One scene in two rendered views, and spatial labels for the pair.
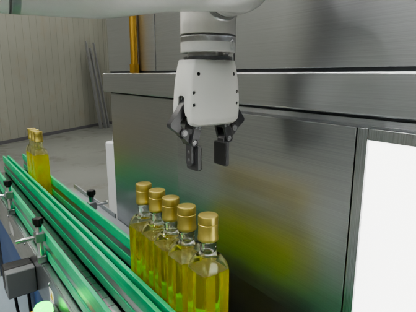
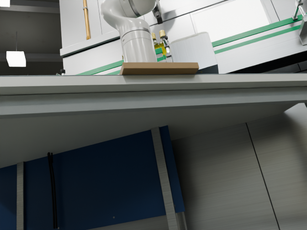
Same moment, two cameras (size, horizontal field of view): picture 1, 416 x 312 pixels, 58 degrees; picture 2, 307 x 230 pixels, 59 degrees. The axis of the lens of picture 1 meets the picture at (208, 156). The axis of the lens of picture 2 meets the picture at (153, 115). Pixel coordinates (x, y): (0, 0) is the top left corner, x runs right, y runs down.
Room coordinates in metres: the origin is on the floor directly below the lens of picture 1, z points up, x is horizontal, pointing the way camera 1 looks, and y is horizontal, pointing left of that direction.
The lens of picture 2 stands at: (-0.32, 0.97, 0.32)
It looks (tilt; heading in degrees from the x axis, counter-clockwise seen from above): 21 degrees up; 319
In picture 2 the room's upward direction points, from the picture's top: 11 degrees counter-clockwise
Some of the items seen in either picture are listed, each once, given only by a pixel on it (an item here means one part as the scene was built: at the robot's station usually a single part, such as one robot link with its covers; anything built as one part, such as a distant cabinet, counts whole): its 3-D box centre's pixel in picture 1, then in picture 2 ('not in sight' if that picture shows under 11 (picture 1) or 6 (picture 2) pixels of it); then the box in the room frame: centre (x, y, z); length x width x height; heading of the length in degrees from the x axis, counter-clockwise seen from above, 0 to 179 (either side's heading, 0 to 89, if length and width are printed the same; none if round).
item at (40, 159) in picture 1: (41, 164); not in sight; (1.53, 0.70, 1.19); 0.06 x 0.06 x 0.28; 37
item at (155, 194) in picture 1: (156, 199); not in sight; (0.73, 0.10, 1.31); 0.04 x 0.04 x 0.04
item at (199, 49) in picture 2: not in sight; (196, 69); (0.36, 0.08, 0.92); 0.27 x 0.17 x 0.15; 127
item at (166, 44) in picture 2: not in sight; (167, 49); (0.49, 0.09, 1.12); 0.17 x 0.03 x 0.12; 127
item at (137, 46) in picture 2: not in sight; (140, 60); (0.34, 0.42, 0.87); 0.19 x 0.19 x 0.18
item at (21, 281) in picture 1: (19, 278); not in sight; (1.02, 0.57, 0.96); 0.08 x 0.08 x 0.08; 37
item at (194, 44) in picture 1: (208, 47); not in sight; (0.59, 0.00, 1.60); 0.09 x 0.08 x 0.03; 127
